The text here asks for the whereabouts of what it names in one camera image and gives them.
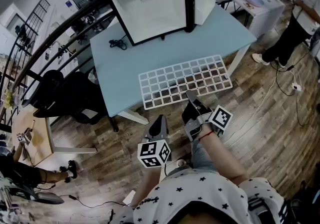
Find lilac plate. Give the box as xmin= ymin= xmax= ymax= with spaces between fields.
xmin=244 ymin=0 xmax=265 ymax=8

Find black chair base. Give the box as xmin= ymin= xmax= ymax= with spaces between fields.
xmin=34 ymin=191 xmax=65 ymax=205

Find white floor cable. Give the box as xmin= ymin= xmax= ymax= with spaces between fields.
xmin=223 ymin=67 xmax=301 ymax=141

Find person's jeans leg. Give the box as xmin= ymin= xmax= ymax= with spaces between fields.
xmin=190 ymin=139 xmax=219 ymax=171

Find white wire grid shelf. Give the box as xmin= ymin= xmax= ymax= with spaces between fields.
xmin=138 ymin=54 xmax=233 ymax=111

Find white marble side table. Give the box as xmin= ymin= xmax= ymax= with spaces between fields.
xmin=213 ymin=0 xmax=286 ymax=40

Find black coiled cable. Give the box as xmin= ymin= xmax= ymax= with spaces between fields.
xmin=108 ymin=33 xmax=129 ymax=51

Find black metal railing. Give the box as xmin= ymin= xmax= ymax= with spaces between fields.
xmin=0 ymin=0 xmax=116 ymax=132

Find thin black floor cable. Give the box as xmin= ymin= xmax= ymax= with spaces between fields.
xmin=59 ymin=193 xmax=126 ymax=209

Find red string bracelet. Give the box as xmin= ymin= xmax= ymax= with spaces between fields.
xmin=198 ymin=130 xmax=216 ymax=141

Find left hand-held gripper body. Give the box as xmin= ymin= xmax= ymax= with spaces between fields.
xmin=137 ymin=115 xmax=173 ymax=169

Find light blue table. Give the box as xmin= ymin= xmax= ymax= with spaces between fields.
xmin=89 ymin=4 xmax=258 ymax=133

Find yellow flowers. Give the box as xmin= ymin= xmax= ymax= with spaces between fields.
xmin=3 ymin=88 xmax=16 ymax=109

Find person's star print shirt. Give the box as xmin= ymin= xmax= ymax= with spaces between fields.
xmin=109 ymin=167 xmax=301 ymax=224

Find person's right forearm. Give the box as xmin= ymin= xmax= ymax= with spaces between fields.
xmin=192 ymin=130 xmax=250 ymax=184

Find wooden desk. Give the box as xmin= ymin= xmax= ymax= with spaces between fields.
xmin=10 ymin=109 xmax=98 ymax=166

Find black office chair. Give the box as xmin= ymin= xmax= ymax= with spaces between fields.
xmin=21 ymin=69 xmax=109 ymax=125

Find person's left forearm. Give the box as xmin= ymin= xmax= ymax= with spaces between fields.
xmin=129 ymin=165 xmax=166 ymax=209

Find white power adapter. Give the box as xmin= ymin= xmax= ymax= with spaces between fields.
xmin=122 ymin=190 xmax=137 ymax=206

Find gripper on wooden desk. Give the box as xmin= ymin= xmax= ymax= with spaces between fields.
xmin=16 ymin=127 xmax=34 ymax=145

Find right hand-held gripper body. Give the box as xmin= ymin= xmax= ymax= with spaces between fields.
xmin=181 ymin=97 xmax=234 ymax=142

